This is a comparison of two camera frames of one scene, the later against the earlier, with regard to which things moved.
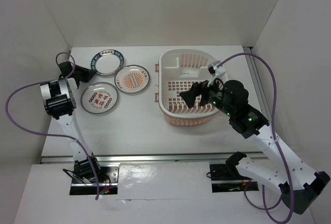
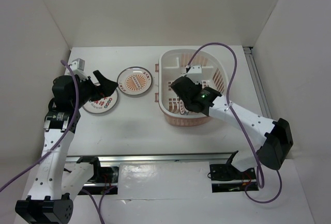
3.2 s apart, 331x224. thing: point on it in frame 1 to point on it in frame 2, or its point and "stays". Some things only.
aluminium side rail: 255,77 stays
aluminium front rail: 115,158 stays
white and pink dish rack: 178,69 stays
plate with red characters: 99,98 stays
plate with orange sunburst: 132,78 stays
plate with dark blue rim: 107,62 to 183,109
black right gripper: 189,95 to 198,86
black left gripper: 88,73 to 107,87
